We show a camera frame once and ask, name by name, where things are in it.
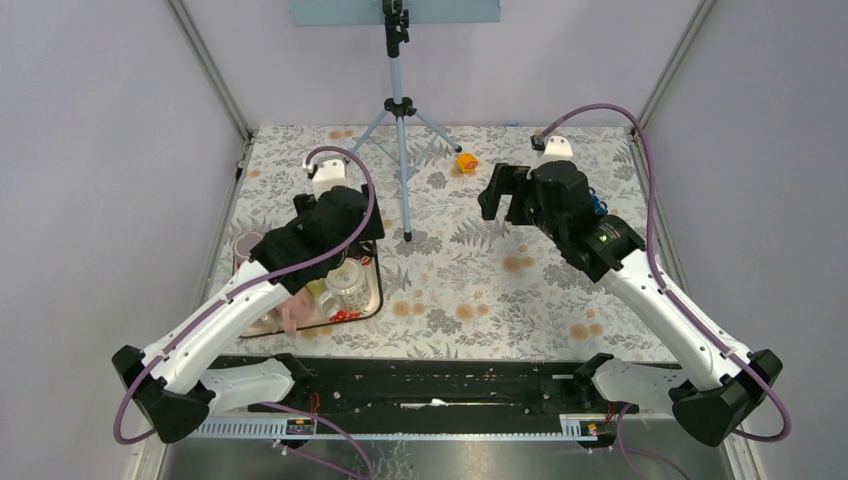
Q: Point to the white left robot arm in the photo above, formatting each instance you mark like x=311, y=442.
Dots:
x=172, y=381

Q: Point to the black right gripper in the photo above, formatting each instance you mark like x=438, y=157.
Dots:
x=507, y=180

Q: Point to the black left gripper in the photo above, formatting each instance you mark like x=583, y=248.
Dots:
x=373, y=231

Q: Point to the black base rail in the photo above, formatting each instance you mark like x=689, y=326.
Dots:
x=433, y=397

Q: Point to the blue board on wall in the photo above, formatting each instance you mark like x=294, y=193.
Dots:
x=355, y=12

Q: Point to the clear glass mug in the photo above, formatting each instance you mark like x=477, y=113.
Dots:
x=346, y=290

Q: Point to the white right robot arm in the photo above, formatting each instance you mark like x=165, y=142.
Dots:
x=719, y=381

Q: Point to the strawberry print tray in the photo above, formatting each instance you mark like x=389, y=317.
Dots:
x=366, y=254

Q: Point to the purple cup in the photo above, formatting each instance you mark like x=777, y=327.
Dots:
x=242, y=246

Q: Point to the blue camera tripod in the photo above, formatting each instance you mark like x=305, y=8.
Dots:
x=402, y=107

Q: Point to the floral tablecloth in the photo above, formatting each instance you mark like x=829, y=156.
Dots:
x=463, y=287

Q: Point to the blue toy car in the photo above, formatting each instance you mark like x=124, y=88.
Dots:
x=599, y=206

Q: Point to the small orange toy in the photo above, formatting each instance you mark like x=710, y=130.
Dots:
x=467, y=163

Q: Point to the pink mug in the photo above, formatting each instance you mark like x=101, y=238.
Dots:
x=296, y=311

